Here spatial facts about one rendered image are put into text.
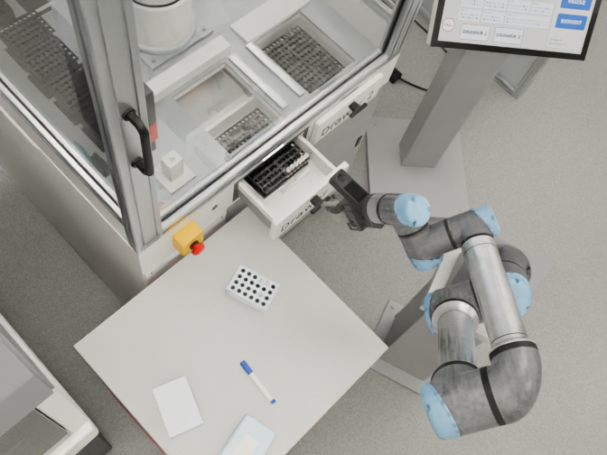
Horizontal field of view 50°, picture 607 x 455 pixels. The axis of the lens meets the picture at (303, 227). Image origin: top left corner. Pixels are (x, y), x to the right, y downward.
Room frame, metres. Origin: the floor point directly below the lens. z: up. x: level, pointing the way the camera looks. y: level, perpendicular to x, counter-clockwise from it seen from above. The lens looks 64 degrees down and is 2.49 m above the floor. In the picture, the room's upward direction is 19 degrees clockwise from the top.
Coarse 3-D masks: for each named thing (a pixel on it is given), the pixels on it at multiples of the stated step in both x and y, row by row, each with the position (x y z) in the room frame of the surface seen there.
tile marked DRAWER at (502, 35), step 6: (498, 30) 1.58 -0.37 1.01; (504, 30) 1.59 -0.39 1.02; (510, 30) 1.59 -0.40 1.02; (516, 30) 1.60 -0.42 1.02; (522, 30) 1.61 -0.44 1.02; (498, 36) 1.57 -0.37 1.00; (504, 36) 1.58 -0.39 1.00; (510, 36) 1.58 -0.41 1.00; (516, 36) 1.59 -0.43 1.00; (522, 36) 1.60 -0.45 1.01; (504, 42) 1.57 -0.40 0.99; (510, 42) 1.57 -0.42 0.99; (516, 42) 1.58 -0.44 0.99
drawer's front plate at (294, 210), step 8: (336, 168) 0.96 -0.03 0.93; (344, 168) 0.97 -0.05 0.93; (328, 176) 0.93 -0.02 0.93; (320, 184) 0.89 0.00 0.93; (328, 184) 0.92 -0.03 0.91; (312, 192) 0.86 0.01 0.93; (320, 192) 0.89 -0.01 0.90; (328, 192) 0.93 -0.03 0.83; (296, 200) 0.82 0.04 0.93; (304, 200) 0.83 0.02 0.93; (288, 208) 0.79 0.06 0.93; (296, 208) 0.80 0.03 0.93; (304, 208) 0.84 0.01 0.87; (280, 216) 0.76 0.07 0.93; (288, 216) 0.77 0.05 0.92; (296, 216) 0.81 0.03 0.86; (272, 224) 0.74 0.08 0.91; (280, 224) 0.75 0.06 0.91; (272, 232) 0.74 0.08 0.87; (280, 232) 0.76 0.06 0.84
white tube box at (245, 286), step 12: (240, 276) 0.62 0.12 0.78; (252, 276) 0.62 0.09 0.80; (264, 276) 0.63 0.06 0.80; (228, 288) 0.57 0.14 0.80; (240, 288) 0.58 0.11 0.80; (252, 288) 0.59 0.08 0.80; (264, 288) 0.60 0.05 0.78; (276, 288) 0.61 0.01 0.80; (240, 300) 0.55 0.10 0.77; (252, 300) 0.56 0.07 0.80; (264, 300) 0.57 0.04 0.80; (264, 312) 0.54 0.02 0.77
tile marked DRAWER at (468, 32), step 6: (462, 24) 1.55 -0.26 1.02; (468, 24) 1.55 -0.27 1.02; (474, 24) 1.56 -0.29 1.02; (462, 30) 1.54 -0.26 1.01; (468, 30) 1.54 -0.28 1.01; (474, 30) 1.55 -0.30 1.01; (480, 30) 1.56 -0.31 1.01; (486, 30) 1.57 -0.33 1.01; (462, 36) 1.53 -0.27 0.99; (468, 36) 1.53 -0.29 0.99; (474, 36) 1.54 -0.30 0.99; (480, 36) 1.55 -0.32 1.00; (486, 36) 1.56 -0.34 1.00
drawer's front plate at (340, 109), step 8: (368, 80) 1.29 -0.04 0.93; (376, 80) 1.30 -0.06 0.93; (360, 88) 1.26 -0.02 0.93; (368, 88) 1.27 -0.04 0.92; (376, 88) 1.32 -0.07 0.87; (352, 96) 1.22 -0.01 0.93; (360, 96) 1.25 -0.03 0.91; (368, 96) 1.29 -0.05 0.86; (344, 104) 1.18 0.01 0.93; (360, 104) 1.27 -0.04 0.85; (328, 112) 1.13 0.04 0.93; (336, 112) 1.14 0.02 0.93; (344, 112) 1.19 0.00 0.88; (320, 120) 1.10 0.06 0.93; (328, 120) 1.12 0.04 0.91; (336, 120) 1.16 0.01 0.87; (320, 128) 1.09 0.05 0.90; (312, 136) 1.09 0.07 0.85; (320, 136) 1.10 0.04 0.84
